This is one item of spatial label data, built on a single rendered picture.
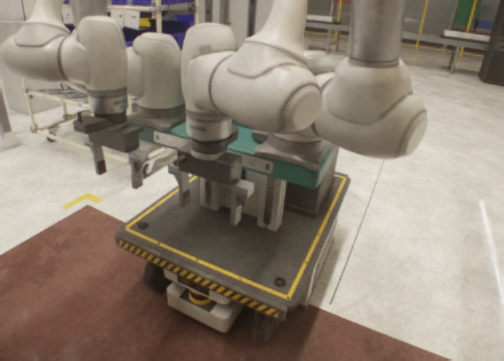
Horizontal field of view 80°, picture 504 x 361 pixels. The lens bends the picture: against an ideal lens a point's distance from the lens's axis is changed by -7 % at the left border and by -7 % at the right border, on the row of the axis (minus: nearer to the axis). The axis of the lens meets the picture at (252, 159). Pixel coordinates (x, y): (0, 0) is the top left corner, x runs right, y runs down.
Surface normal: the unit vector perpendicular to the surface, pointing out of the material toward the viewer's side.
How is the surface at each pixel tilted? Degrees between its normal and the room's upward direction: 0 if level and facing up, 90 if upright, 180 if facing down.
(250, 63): 59
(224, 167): 90
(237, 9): 90
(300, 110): 98
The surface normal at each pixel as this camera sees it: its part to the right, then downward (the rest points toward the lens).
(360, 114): -0.65, 0.37
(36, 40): 0.07, -0.07
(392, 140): -0.34, 0.48
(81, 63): -0.13, 0.42
